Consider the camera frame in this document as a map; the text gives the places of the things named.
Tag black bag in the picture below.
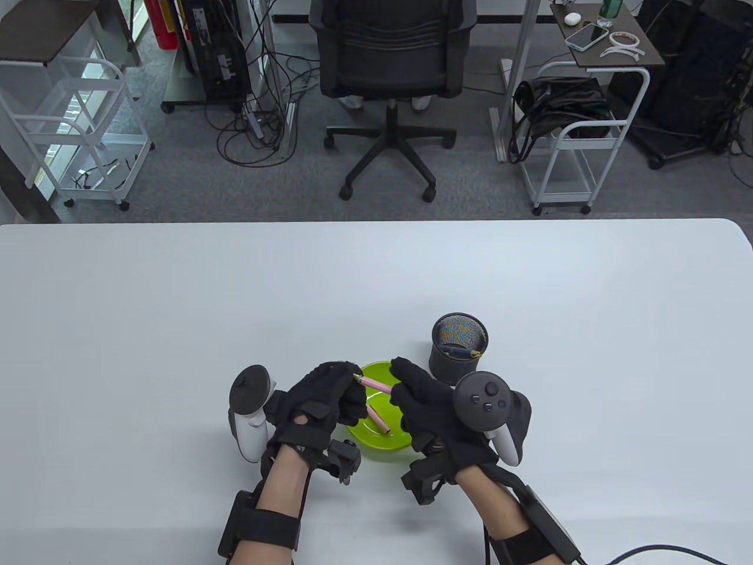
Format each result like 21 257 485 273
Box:
509 77 612 164

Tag person's right forearm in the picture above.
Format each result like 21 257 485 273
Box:
458 465 545 565

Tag white desk leg frame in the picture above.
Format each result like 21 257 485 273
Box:
253 0 295 159
491 0 542 162

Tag white rolling cart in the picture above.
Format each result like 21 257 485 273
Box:
517 62 651 217
0 56 156 212

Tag grey white VR controller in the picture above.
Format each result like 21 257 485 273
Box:
228 365 277 464
453 371 532 467

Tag black mesh pen cup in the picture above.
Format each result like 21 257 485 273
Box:
428 313 489 386

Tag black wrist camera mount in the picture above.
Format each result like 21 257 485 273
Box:
326 438 361 486
401 450 457 506

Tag person's right hand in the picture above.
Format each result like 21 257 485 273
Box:
390 357 501 483

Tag black computer tower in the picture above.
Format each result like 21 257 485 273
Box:
176 0 251 104

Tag black armband cable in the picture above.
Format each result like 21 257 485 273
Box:
606 546 727 565

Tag person's left hand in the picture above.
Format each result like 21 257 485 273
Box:
268 361 370 457

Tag black armband with box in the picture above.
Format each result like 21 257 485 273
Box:
218 490 302 560
487 486 582 565

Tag white wire rack cart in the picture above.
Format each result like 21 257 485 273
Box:
0 0 143 224

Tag black equipment stack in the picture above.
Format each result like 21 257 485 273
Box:
609 0 753 171

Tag black office chair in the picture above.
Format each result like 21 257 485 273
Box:
309 0 478 204

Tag grey power strip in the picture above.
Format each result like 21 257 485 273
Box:
244 94 266 140

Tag white smartphone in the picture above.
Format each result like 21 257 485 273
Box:
566 24 609 51

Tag person's left forearm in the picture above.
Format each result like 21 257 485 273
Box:
229 444 309 565

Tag lime green plastic bowl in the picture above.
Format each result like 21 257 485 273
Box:
346 361 415 451

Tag red fire extinguisher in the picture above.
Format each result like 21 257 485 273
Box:
144 0 177 51

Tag grey rolling platform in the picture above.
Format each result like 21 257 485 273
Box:
161 53 259 115

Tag tangle of black cables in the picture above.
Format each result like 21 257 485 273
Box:
203 0 321 168

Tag small loose cables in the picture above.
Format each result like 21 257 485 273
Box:
72 158 137 190

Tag brown side table top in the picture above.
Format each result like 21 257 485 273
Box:
550 0 665 68

